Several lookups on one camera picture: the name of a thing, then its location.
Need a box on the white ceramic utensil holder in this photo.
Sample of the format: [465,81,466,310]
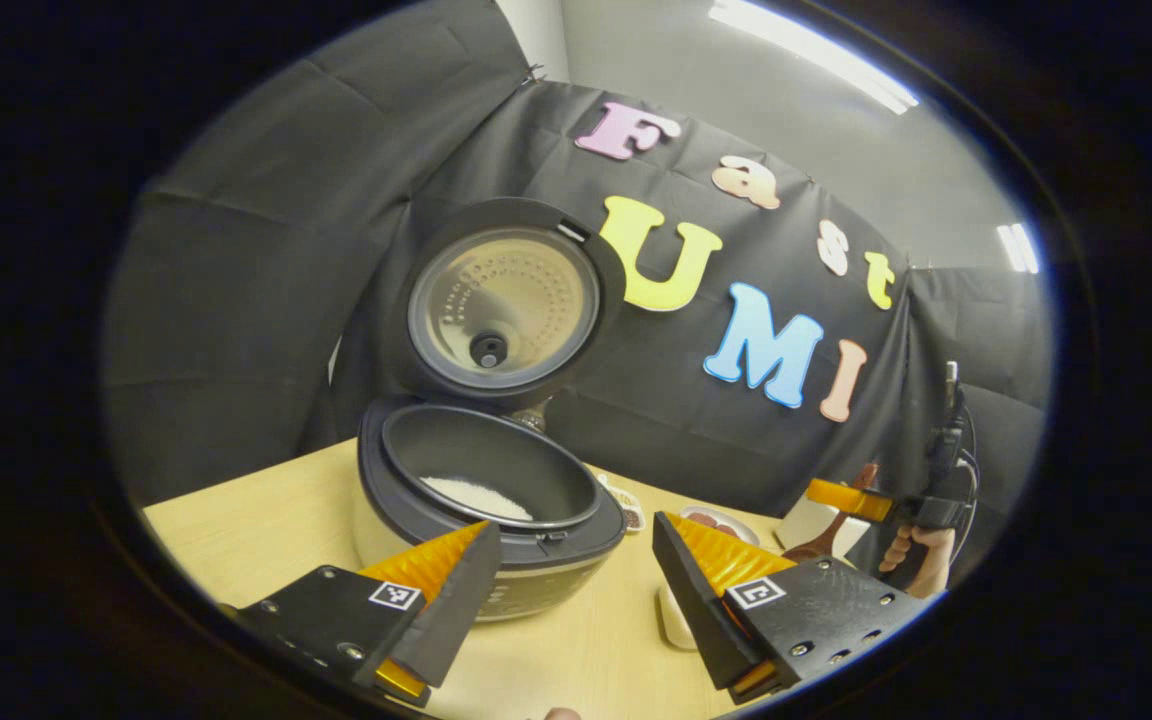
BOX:
[774,495,872,563]

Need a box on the large ceiling light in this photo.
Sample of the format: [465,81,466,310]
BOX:
[708,0,922,116]

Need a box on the cream rectangular dish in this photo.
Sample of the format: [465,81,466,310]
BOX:
[658,585,702,651]

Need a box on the small ceiling light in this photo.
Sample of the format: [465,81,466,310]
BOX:
[996,222,1040,276]

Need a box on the black backdrop cloth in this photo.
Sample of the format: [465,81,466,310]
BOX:
[101,0,1055,591]

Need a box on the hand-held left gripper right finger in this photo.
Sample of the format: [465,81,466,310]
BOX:
[650,510,942,707]

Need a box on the white divided dish with beans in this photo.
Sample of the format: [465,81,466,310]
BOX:
[596,475,647,534]

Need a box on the white rice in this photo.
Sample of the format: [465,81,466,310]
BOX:
[419,475,535,523]

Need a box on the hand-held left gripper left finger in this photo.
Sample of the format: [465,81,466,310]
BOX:
[221,520,504,709]

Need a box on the dark wooden spoon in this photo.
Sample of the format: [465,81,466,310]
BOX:
[784,462,880,563]

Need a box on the black and silver rice cooker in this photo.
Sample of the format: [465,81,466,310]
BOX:
[351,197,627,623]

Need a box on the round white plate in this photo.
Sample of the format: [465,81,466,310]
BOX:
[678,505,762,549]

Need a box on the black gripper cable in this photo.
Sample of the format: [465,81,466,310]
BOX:
[956,400,983,501]

